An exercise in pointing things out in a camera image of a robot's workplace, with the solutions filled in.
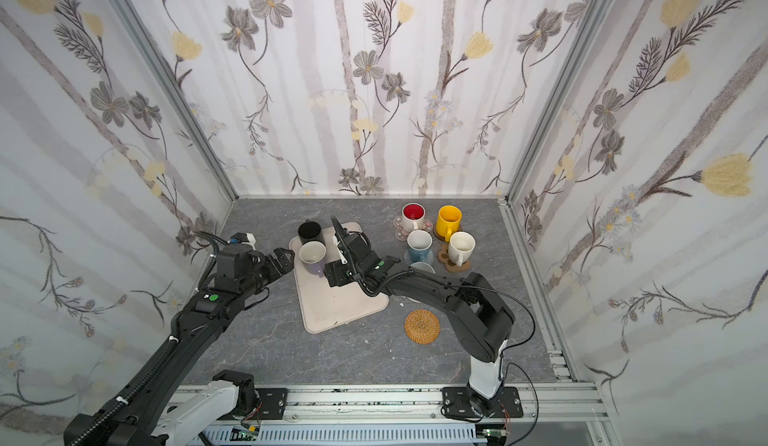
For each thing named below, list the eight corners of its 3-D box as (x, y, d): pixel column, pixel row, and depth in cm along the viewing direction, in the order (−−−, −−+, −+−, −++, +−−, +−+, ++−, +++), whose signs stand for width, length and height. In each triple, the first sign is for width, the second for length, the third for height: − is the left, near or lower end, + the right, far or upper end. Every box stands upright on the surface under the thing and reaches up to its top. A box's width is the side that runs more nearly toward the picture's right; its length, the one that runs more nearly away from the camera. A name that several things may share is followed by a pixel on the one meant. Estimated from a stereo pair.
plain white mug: (437, 260, 103) (442, 244, 95) (454, 244, 108) (459, 227, 100) (456, 274, 100) (462, 258, 92) (472, 256, 104) (479, 240, 97)
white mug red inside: (402, 237, 111) (403, 222, 104) (401, 217, 117) (402, 202, 110) (424, 237, 111) (426, 222, 104) (422, 217, 117) (424, 202, 110)
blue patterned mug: (406, 270, 101) (408, 254, 93) (405, 245, 107) (407, 229, 100) (430, 270, 101) (434, 254, 93) (428, 245, 107) (431, 229, 100)
